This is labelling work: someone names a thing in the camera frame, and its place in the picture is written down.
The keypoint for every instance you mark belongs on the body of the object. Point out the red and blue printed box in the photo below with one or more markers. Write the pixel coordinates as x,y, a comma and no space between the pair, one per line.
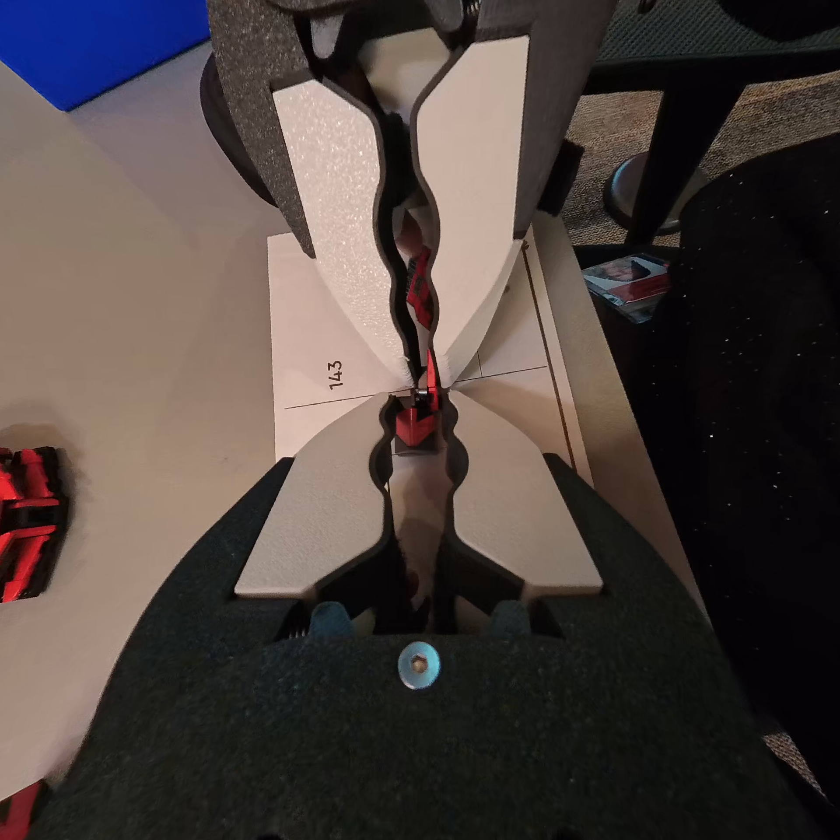
623,282

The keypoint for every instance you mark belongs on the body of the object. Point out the person's right hand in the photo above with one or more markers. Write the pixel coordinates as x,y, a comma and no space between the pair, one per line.
410,229

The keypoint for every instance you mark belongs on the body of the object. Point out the black mesh office chair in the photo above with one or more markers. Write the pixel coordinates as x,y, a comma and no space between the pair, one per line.
695,118

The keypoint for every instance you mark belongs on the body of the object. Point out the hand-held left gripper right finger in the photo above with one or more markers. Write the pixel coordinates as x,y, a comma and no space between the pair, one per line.
518,518

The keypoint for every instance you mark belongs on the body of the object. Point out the black egg-crate foam pad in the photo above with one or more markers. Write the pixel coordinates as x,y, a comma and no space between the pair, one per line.
216,124

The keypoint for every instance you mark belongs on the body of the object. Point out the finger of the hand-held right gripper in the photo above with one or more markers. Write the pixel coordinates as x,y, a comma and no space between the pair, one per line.
334,197
479,197

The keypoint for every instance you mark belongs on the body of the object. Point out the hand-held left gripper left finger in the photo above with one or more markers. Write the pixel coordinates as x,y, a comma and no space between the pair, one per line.
321,512

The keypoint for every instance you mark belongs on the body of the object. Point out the lego instruction booklet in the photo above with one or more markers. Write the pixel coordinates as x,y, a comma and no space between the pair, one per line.
308,341

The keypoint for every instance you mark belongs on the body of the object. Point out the small red black lego subassembly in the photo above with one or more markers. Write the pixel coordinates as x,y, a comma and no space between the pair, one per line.
413,426

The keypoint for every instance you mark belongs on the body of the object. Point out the round grey chair foot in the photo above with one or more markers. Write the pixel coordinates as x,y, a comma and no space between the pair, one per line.
620,190

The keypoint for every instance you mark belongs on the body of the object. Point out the blue plastic storage bin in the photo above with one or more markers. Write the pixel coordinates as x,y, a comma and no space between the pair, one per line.
85,46

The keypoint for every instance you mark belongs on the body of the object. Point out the red lego sports car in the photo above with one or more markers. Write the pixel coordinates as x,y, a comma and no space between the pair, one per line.
33,518

